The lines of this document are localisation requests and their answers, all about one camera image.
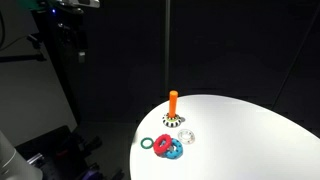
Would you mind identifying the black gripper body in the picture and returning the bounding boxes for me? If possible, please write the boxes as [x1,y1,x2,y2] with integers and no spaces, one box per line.
[56,8,88,51]

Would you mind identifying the orange post with checkered base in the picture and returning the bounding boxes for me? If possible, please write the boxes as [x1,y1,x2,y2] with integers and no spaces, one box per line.
[162,90,181,128]

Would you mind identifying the red ribbed ring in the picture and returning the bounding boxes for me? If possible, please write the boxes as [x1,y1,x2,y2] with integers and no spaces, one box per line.
[152,133,173,157]

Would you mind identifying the grey rounded robot base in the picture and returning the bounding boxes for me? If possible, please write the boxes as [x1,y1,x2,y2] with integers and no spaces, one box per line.
[0,129,44,180]

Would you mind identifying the black spring clamp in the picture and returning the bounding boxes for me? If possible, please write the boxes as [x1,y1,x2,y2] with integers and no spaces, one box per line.
[78,134,103,154]

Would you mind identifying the purple clamp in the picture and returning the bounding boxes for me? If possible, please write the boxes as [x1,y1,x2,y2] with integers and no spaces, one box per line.
[79,169,101,180]

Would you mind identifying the aluminium rail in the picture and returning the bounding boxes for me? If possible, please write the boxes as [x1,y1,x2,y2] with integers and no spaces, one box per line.
[26,152,44,166]

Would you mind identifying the dark green thin ring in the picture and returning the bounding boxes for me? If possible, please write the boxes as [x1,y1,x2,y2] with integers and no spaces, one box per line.
[140,136,155,150]

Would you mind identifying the blue polka dot ring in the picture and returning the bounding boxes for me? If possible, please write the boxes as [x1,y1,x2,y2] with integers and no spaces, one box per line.
[163,138,184,159]

